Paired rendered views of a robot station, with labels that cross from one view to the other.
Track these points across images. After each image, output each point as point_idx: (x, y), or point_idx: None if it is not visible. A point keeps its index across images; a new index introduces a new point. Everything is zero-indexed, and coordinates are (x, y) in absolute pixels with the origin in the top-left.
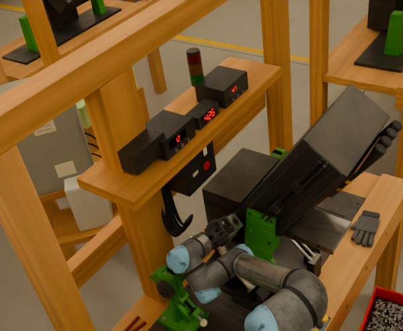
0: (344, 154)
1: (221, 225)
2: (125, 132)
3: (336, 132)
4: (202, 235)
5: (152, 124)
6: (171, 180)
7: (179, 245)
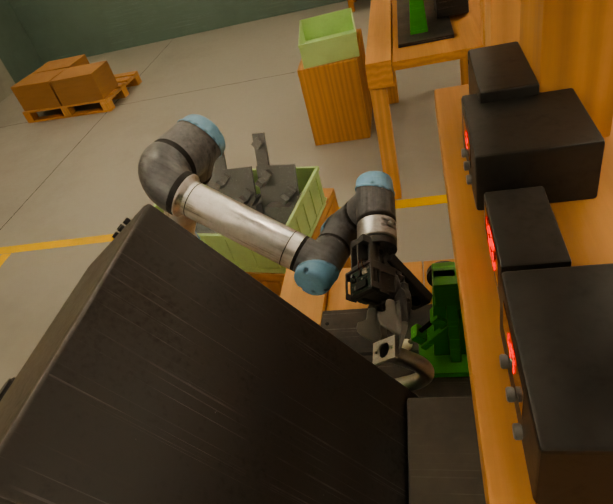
0: (81, 283)
1: (362, 265)
2: (526, 26)
3: (82, 291)
4: (372, 227)
5: (554, 105)
6: None
7: (378, 183)
